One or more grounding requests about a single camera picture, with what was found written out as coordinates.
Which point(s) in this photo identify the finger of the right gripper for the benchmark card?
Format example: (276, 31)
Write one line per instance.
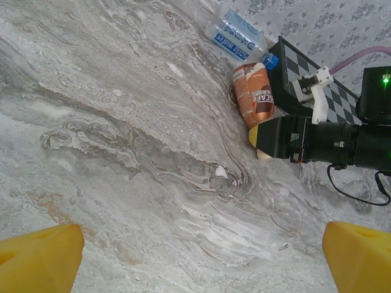
(268, 137)

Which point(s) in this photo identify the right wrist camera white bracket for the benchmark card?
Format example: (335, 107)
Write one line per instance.
(320, 97)

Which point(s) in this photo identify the black grey checkerboard panel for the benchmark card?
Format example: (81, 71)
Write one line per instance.
(293, 58)

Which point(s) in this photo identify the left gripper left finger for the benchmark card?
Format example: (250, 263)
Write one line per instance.
(36, 262)

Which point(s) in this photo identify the brown coffee drink bottle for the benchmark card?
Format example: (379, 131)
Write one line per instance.
(250, 97)

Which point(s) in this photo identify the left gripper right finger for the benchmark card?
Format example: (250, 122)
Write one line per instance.
(360, 262)

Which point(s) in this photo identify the clear soda water bottle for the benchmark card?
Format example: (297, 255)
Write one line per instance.
(235, 39)

